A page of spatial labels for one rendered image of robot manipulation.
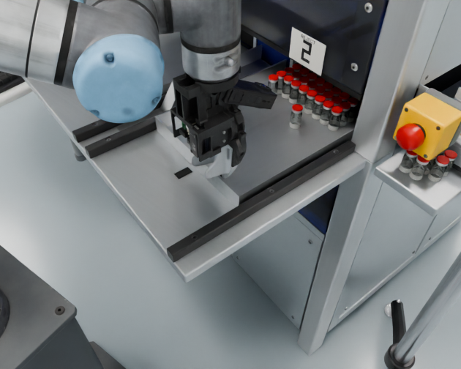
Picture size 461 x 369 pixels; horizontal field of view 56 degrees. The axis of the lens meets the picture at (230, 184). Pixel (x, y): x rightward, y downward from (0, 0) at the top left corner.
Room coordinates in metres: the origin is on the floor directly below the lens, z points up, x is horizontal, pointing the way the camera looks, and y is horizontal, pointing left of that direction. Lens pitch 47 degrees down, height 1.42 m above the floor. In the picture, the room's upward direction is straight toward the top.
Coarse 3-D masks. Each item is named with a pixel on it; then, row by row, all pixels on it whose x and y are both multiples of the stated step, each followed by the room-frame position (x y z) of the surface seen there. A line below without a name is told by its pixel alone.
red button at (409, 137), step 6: (402, 126) 0.52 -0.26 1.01; (408, 126) 0.51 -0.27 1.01; (414, 126) 0.51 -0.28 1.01; (402, 132) 0.51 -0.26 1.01; (408, 132) 0.50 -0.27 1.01; (414, 132) 0.50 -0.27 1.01; (420, 132) 0.50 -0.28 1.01; (396, 138) 0.51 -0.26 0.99; (402, 138) 0.50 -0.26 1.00; (408, 138) 0.49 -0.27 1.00; (414, 138) 0.49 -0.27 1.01; (420, 138) 0.49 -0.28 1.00; (402, 144) 0.50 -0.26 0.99; (408, 144) 0.49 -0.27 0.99; (414, 144) 0.49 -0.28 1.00; (420, 144) 0.49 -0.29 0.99; (408, 150) 0.50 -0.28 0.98
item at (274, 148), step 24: (264, 72) 0.83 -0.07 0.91; (168, 120) 0.67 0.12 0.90; (264, 120) 0.69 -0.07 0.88; (288, 120) 0.69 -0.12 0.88; (312, 120) 0.69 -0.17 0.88; (264, 144) 0.62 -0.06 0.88; (288, 144) 0.62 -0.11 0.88; (312, 144) 0.62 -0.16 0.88; (336, 144) 0.60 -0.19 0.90; (240, 168) 0.55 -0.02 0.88; (264, 168) 0.55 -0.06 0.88; (288, 168) 0.52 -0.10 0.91; (240, 192) 0.50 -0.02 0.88
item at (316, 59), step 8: (296, 32) 0.74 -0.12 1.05; (296, 40) 0.74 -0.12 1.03; (312, 40) 0.71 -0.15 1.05; (296, 48) 0.74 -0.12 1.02; (304, 48) 0.72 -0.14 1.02; (312, 48) 0.71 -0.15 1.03; (320, 48) 0.69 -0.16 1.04; (296, 56) 0.73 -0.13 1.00; (304, 56) 0.72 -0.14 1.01; (312, 56) 0.70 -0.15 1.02; (320, 56) 0.69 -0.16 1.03; (304, 64) 0.72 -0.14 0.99; (312, 64) 0.70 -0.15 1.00; (320, 64) 0.69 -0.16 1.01; (320, 72) 0.69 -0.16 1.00
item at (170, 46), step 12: (168, 36) 1.04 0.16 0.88; (180, 36) 1.04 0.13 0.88; (168, 48) 0.98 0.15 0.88; (180, 48) 0.98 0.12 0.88; (252, 48) 0.92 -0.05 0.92; (168, 60) 0.92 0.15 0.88; (180, 60) 0.92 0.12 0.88; (240, 60) 0.89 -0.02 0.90; (252, 60) 0.92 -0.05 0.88; (168, 72) 0.87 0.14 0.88; (180, 72) 0.87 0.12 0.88; (168, 84) 0.77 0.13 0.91
